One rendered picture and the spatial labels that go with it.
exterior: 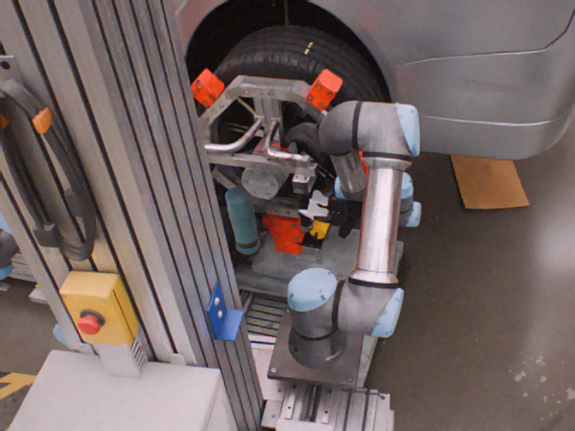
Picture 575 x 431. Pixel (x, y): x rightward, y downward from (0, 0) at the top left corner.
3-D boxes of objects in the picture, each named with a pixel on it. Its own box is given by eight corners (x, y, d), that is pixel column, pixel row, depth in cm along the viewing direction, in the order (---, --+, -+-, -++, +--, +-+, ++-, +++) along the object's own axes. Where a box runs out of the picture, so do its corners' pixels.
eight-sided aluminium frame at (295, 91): (360, 215, 241) (354, 84, 205) (356, 227, 237) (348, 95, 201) (222, 195, 258) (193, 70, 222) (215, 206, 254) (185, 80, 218)
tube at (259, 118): (267, 124, 220) (263, 97, 213) (246, 160, 206) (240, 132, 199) (217, 119, 225) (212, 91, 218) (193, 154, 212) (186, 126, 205)
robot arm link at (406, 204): (370, 187, 188) (372, 211, 196) (411, 191, 185) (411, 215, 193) (375, 166, 192) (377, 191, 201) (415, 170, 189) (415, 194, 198)
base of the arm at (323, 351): (343, 370, 165) (340, 346, 158) (282, 364, 168) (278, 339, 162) (351, 322, 176) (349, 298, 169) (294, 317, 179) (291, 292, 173)
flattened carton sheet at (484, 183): (503, 139, 358) (503, 134, 356) (528, 207, 317) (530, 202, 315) (446, 143, 361) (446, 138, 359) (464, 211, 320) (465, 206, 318)
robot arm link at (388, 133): (340, 326, 166) (364, 104, 164) (400, 336, 161) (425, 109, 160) (328, 334, 154) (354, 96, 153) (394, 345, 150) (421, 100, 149)
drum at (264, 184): (302, 164, 234) (298, 131, 225) (281, 203, 220) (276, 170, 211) (264, 159, 239) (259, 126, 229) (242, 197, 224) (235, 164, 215)
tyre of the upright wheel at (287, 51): (430, 115, 234) (287, -16, 218) (417, 156, 218) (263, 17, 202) (315, 200, 280) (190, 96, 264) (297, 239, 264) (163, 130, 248)
